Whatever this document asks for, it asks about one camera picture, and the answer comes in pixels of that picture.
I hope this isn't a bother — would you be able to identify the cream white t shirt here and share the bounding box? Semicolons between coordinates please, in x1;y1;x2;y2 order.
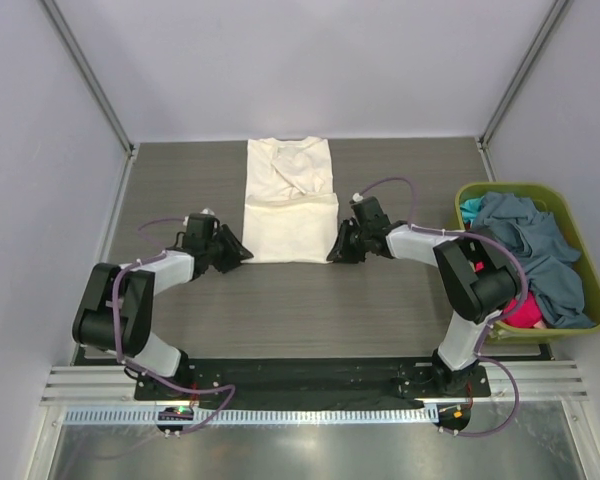
242;136;339;264

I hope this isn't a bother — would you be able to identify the olive green plastic bin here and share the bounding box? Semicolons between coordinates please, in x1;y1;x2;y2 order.
455;182;600;343

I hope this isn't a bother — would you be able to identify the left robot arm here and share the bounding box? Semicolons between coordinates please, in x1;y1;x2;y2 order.
72;209;254;400

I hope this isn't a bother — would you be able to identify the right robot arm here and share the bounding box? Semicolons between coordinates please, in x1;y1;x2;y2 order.
327;194;527;396

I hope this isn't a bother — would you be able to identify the teal t shirt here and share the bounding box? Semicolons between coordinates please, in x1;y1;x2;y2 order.
460;197;483;224

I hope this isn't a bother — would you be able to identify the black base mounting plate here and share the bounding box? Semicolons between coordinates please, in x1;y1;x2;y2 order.
132;357;492;409

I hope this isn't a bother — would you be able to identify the red t shirt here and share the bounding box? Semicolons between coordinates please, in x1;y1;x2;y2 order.
504;293;544;329

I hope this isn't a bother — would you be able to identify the grey blue t shirt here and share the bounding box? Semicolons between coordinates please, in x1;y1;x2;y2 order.
472;191;595;329

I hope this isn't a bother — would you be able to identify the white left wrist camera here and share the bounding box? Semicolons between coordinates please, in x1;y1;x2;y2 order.
183;207;216;225

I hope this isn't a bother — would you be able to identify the white slotted cable duct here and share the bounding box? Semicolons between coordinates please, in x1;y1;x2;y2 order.
63;405;438;426

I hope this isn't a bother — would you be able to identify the aluminium frame rail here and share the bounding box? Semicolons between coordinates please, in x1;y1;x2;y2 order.
40;360;588;406

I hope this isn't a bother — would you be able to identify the left aluminium corner post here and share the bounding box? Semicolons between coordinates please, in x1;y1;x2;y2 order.
38;0;134;157

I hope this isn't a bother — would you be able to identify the aluminium corner post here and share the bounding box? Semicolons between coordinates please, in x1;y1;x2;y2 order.
38;0;134;157
477;0;573;151

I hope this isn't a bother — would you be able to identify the right aluminium corner post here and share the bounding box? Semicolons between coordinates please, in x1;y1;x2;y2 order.
477;0;573;151

